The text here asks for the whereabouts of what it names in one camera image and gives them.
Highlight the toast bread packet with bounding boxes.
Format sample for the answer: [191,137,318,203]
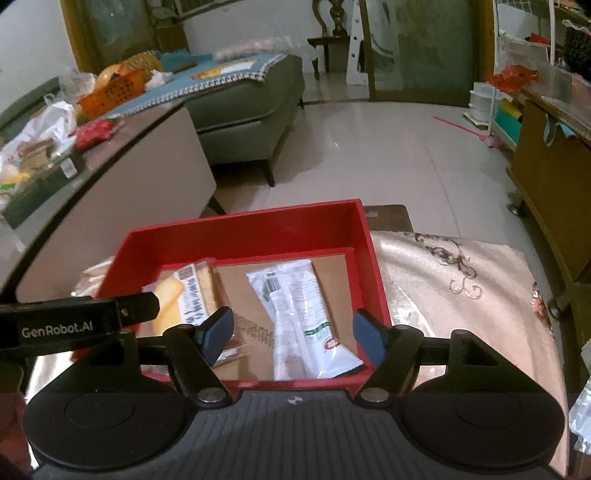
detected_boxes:
[139,258,229,337]

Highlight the white snack packet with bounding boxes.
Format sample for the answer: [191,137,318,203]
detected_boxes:
[246,259,363,381]

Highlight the floral tablecloth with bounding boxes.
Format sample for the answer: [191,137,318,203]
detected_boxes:
[68,230,571,476]

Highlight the dark green box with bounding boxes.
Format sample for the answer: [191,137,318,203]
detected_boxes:
[1,150,86,229]

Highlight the red cardboard box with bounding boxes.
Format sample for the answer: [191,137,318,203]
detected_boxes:
[73,198,394,393]

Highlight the grey coffee table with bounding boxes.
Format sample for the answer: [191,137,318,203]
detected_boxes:
[1,102,216,304]

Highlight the red packet on table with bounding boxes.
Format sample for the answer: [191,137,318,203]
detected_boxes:
[74,117,122,151]

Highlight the white plastic bag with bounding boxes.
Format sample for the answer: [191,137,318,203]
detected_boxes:
[1,101,77,183]

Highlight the grey sofa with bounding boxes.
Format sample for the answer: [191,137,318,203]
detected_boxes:
[185,54,305,187]

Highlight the orange plastic basket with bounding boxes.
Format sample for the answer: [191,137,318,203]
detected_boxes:
[78,70,144,120]

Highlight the pink fly swatter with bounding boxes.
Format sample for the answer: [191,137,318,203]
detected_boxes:
[433,115,499,148]

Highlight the wooden cabinet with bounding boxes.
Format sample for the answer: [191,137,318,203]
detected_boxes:
[506,87,591,319]

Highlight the teal sofa blanket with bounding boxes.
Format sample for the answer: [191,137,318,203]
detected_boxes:
[101,52,287,118]

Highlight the white stacked containers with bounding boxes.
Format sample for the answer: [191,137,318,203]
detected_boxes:
[469,82,494,123]

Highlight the dark wooden chair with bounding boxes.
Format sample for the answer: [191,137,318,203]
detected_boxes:
[308,0,351,73]

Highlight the white wire rack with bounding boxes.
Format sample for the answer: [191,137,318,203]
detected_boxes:
[489,0,560,151]

